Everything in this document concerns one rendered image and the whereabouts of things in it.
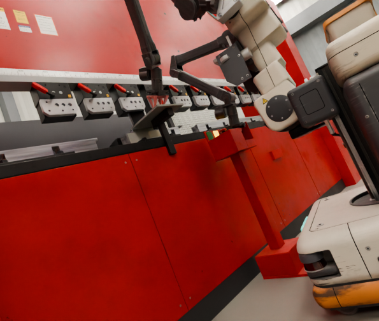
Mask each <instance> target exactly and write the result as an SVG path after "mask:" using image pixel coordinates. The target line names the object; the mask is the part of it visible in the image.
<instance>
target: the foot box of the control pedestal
mask: <svg viewBox="0 0 379 321"><path fill-rule="evenodd" d="M298 239H299V238H292V239H285V240H284V243H285V244H284V245H283V246H282V247H281V248H279V249H274V250H271V249H270V247H269V245H268V246H267V247H266V248H264V249H263V250H262V251H261V252H260V253H259V254H258V255H256V256H255V260H256V262H257V265H258V267H259V269H260V271H261V274H262V276H263V279H264V280H265V279H275V278H292V277H302V276H308V275H307V272H306V271H305V270H304V265H303V263H302V262H301V261H300V259H299V253H298V252H297V248H296V246H297V241H298Z"/></svg>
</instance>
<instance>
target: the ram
mask: <svg viewBox="0 0 379 321"><path fill-rule="evenodd" d="M139 3H140V5H141V9H142V11H143V14H144V16H145V20H146V22H147V26H148V29H149V31H150V35H151V37H152V39H153V41H154V43H155V45H156V48H157V49H158V51H159V54H160V57H161V65H160V66H158V67H159V68H161V69H162V76H170V74H169V70H170V63H171V56H172V55H179V54H183V53H185V52H188V51H189V50H192V49H195V48H197V47H199V46H201V45H204V44H206V43H209V42H211V41H213V40H215V39H217V38H218V37H219V36H221V35H222V33H223V32H224V31H225V30H227V29H228V28H227V26H226V25H225V24H221V23H220V22H218V21H216V20H215V19H214V18H213V17H212V16H210V15H209V14H208V13H207V12H206V13H205V14H204V15H203V16H202V18H201V20H200V19H199V18H197V21H195V22H194V20H184V19H183V18H182V17H181V16H180V14H179V11H178V9H177V8H176V7H174V3H173V2H172V1H171V0H139ZM0 8H3V9H4V12H5V15H6V18H7V20H8V23H9V26H10V29H11V30H9V29H0V68H8V69H33V70H46V71H71V72H84V73H110V74H123V75H139V69H140V68H142V67H143V66H144V67H145V63H144V62H143V58H142V56H141V55H142V52H141V49H140V44H139V40H138V37H137V34H136V31H135V29H134V26H133V24H132V20H131V18H130V15H129V12H128V10H127V6H126V4H125V1H124V0H0ZM13 10H17V11H24V12H25V14H26V17H27V19H28V22H29V24H24V23H19V22H17V20H16V18H15V15H14V12H13ZM34 14H38V15H44V16H48V17H52V19H53V22H54V24H55V27H56V29H57V32H58V35H59V36H53V35H47V34H41V33H40V31H39V27H38V25H37V22H36V19H35V17H34ZM18 25H25V26H29V27H30V28H31V31H32V32H24V31H20V29H19V26H18ZM224 50H226V49H224ZM224 50H219V51H217V52H214V53H211V54H209V55H206V56H204V57H202V58H199V59H196V60H194V61H191V62H188V63H186V64H185V65H183V71H185V72H187V73H188V74H191V75H193V76H195V77H198V78H212V79H225V77H224V74H223V72H222V70H221V68H220V66H218V65H216V64H214V62H213V60H214V59H216V56H217V55H218V54H220V53H221V52H223V51H224ZM32 82H58V83H68V85H69V88H70V91H74V89H75V87H76V86H77V84H78V83H105V84H106V86H107V89H108V90H109V89H110V88H111V86H112V85H113V84H114V83H121V84H136V85H137V87H138V89H139V88H140V87H141V86H142V85H143V84H152V82H151V80H149V81H141V80H129V79H110V78H74V77H55V76H19V75H0V92H30V90H31V87H32V86H31V84H32Z"/></svg>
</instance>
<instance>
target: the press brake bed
mask: <svg viewBox="0 0 379 321"><path fill-rule="evenodd" d="M250 131H251V133H252V136H253V137H254V140H255V142H256V144H257V146H255V147H253V148H251V149H249V150H247V151H245V152H244V153H245V155H246V157H247V159H248V162H249V164H250V167H251V168H252V171H253V173H254V175H255V178H256V180H257V183H258V184H259V187H260V189H261V191H262V194H263V196H264V198H265V200H266V202H267V204H268V207H269V209H270V212H271V214H272V216H273V218H274V220H275V223H276V225H277V227H278V230H279V231H280V234H281V236H282V238H283V240H285V239H292V238H295V237H296V236H297V235H298V234H299V233H300V232H301V227H302V225H303V222H304V220H305V218H306V217H308V215H309V214H310V211H311V208H312V206H313V204H314V202H315V201H317V200H319V199H323V198H325V197H329V196H333V195H335V194H339V193H340V192H341V191H342V190H343V189H344V188H345V187H346V186H345V184H344V182H343V180H342V177H341V175H340V172H339V171H338V168H337V167H336V165H335V163H334V161H333V158H332V157H331V154H330V153H329V150H328V148H327V146H326V144H325V142H324V140H323V138H322V136H321V134H320V132H319V130H318V129H317V130H316V131H313V132H311V133H309V134H307V135H305V136H303V137H300V138H298V139H292V138H291V137H290V134H289V132H276V131H272V130H271V129H269V128H267V127H266V126H263V127H257V128H253V129H250ZM174 146H175V149H176V152H177V153H176V154H173V155H169V153H168V150H167V148H166V146H162V147H158V148H152V149H148V150H142V151H139V152H133V153H127V154H123V155H117V156H113V157H107V158H103V159H98V160H92V161H88V162H82V163H78V164H72V165H68V166H63V167H59V168H53V169H47V170H44V171H38V172H34V173H28V174H24V175H18V176H12V177H9V178H3V179H0V316H1V320H2V321H212V320H213V319H214V318H215V317H216V316H217V315H218V314H219V313H220V312H221V311H222V310H223V309H224V308H225V307H226V306H227V305H228V304H229V303H230V302H231V301H232V300H233V299H234V298H235V297H236V296H237V295H238V294H239V293H240V292H241V291H242V290H243V289H244V288H245V287H246V286H247V285H248V284H249V283H250V282H251V281H252V280H253V279H254V278H255V277H256V276H257V275H258V274H259V273H260V272H261V271H260V269H259V267H258V265H257V262H256V260H255V256H256V255H258V254H259V253H260V252H261V251H262V250H263V249H264V248H266V247H267V246H268V242H267V241H266V238H265V236H264V233H263V231H262V229H261V227H260V224H259V222H258V219H257V217H256V216H255V213H254V210H253V208H252V205H251V204H250V201H249V199H248V197H247V194H246V192H245V189H244V188H243V185H242V183H241V181H240V178H239V176H238V174H237V172H236V169H235V167H234V164H233V163H232V160H231V158H227V159H224V160H220V161H217V162H216V161H215V158H214V156H213V154H212V152H211V149H210V147H209V144H208V142H207V140H206V138H203V139H197V140H193V141H187V142H183V143H177V144H174ZM279 148H280V149H281V151H282V153H283V157H280V158H278V159H275V160H273V158H272V156H271V154H270V151H273V150H276V149H279Z"/></svg>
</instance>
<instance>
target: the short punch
mask: <svg viewBox="0 0 379 321"><path fill-rule="evenodd" d="M128 116H129V119H130V121H131V124H132V126H134V125H135V124H136V123H137V122H138V121H139V120H141V119H142V118H143V117H144V116H145V114H144V112H135V113H129V114H128Z"/></svg>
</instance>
